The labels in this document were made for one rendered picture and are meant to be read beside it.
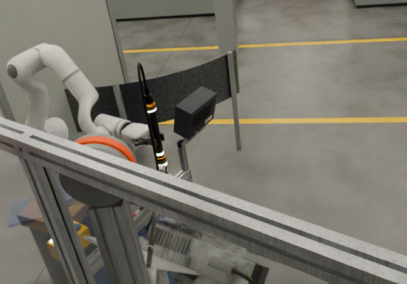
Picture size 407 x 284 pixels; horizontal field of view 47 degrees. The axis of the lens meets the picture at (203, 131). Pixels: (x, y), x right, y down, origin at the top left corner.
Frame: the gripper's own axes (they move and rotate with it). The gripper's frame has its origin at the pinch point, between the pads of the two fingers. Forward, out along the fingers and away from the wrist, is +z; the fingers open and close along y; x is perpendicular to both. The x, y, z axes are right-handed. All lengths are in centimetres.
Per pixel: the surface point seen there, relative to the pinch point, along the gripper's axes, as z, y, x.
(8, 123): 36, 71, 56
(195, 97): -35, -71, -24
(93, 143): 43, 59, 46
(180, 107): -36, -58, -24
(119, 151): 47, 57, 44
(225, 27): -212, -366, -106
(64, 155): 54, 73, 56
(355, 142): 2, -241, -149
